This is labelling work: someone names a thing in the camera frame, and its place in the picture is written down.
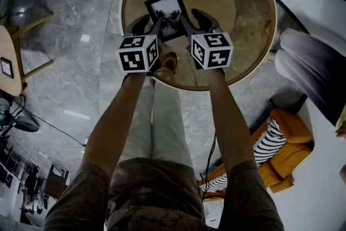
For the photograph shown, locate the wooden side table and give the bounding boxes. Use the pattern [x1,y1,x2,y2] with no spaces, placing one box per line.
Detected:
[0,12,54,97]

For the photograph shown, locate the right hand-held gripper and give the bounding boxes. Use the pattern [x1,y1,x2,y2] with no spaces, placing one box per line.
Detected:
[180,9,234,70]

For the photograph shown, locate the black and white striped blanket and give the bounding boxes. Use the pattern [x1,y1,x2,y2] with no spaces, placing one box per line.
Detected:
[208,117,287,194]

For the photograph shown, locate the person's brown printed t-shirt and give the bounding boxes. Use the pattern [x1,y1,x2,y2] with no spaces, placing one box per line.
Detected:
[43,156,284,231]

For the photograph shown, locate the person's right shoe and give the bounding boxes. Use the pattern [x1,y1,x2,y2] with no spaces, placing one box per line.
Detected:
[161,51,178,75]

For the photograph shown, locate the dark grey round base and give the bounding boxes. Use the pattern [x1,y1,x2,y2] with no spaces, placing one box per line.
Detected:
[15,115,40,133]

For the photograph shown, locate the round glass-top table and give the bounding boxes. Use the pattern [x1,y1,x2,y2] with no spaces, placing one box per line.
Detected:
[119,0,278,92]

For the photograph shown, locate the black framed picture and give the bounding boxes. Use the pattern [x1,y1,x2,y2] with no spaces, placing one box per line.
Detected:
[144,0,189,43]

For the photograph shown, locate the orange sofa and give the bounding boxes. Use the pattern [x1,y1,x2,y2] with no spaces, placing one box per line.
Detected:
[198,108,316,202]

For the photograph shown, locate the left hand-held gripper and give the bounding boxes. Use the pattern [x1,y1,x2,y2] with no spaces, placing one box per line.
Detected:
[115,15,164,73]

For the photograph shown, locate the person's left forearm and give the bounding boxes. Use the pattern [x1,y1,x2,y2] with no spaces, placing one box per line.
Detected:
[82,71,152,179]

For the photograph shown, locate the person's light trousers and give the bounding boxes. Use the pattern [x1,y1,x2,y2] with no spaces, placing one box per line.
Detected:
[118,78,194,168]

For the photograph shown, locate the person's right forearm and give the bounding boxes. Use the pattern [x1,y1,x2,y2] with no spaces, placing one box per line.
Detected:
[207,67,257,179]

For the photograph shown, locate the small framed marker card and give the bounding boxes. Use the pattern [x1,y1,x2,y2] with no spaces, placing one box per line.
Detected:
[0,57,14,79]

